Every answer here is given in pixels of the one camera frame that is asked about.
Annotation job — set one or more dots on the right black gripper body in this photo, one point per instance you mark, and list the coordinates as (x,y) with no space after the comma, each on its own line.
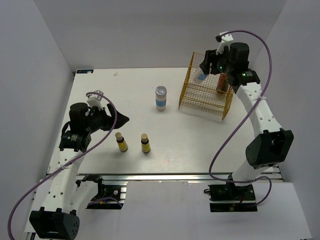
(226,66)

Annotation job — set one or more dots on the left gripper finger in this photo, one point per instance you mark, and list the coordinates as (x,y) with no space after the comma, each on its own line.
(122,120)
(117,110)

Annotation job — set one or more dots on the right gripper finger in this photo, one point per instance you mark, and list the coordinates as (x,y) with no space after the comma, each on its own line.
(205,65)
(215,66)

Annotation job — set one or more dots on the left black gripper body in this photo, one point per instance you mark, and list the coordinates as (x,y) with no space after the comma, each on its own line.
(99,120)

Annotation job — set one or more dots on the soy sauce bottle red label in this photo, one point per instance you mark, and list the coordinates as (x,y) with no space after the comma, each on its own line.
(222,85)

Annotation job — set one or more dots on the blue label spice jar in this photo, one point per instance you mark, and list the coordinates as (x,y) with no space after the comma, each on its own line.
(198,76)
(160,98)

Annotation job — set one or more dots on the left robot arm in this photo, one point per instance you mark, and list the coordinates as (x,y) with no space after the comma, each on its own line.
(58,216)

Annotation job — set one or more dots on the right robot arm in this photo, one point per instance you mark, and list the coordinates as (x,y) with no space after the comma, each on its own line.
(271,142)

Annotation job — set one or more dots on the left small yellow bottle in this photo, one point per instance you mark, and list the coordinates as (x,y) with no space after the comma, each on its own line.
(122,145)

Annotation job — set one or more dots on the small yellow bottle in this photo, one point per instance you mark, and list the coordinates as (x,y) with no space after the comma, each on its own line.
(122,145)
(145,143)

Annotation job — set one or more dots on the right small yellow bottle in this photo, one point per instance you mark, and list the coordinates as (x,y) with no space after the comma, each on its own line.
(145,143)

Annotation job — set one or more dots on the blue table sticker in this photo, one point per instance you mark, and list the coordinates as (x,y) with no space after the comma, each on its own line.
(84,71)

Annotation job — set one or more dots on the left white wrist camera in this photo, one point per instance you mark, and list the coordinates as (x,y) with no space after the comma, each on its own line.
(94,100)

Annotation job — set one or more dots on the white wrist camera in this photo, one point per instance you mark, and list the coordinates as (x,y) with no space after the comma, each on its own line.
(94,100)
(224,39)

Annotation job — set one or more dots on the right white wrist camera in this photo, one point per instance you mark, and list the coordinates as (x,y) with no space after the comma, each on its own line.
(224,39)

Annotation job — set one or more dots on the yellow wire basket rack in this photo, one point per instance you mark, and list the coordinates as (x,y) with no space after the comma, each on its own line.
(203,99)

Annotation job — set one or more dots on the aluminium table frame rail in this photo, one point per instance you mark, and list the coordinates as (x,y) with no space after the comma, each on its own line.
(275,177)

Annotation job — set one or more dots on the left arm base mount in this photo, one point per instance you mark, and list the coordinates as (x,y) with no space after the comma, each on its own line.
(114,191)

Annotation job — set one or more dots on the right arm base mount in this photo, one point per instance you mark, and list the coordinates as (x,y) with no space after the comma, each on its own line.
(230,198)

